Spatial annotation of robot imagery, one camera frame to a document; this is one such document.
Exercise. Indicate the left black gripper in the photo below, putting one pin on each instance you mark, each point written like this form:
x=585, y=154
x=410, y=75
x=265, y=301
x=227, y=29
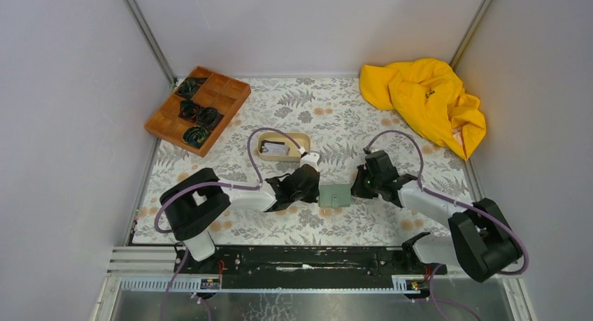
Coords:
x=312, y=197

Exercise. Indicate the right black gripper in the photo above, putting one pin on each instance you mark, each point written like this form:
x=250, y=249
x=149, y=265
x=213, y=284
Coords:
x=356, y=189

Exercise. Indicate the green card holder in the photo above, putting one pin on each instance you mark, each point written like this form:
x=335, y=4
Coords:
x=334, y=196

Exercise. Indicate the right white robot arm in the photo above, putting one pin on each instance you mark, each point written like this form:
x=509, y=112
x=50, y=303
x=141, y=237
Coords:
x=479, y=240

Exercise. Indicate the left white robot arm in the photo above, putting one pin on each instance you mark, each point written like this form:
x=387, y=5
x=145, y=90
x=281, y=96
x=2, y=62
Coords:
x=194, y=204

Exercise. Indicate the floral table mat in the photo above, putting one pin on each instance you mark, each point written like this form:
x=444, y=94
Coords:
x=340, y=124

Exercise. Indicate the beige oval tray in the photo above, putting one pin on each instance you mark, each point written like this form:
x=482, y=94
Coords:
x=294, y=155

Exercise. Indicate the yellow cloth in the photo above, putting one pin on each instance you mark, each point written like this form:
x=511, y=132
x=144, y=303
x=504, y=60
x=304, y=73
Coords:
x=431, y=98

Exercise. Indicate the orange compartment tray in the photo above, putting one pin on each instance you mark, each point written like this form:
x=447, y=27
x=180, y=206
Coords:
x=197, y=112

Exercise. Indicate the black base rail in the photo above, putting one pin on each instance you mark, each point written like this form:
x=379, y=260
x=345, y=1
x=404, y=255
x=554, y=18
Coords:
x=243, y=267

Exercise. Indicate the right aluminium frame post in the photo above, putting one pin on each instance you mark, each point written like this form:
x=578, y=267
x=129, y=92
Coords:
x=470, y=33

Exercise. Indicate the aluminium frame post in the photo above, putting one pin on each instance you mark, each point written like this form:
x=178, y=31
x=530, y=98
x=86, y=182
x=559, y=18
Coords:
x=152, y=43
x=470, y=33

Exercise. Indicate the left aluminium frame post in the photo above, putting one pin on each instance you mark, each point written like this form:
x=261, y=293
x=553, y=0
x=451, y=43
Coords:
x=152, y=43

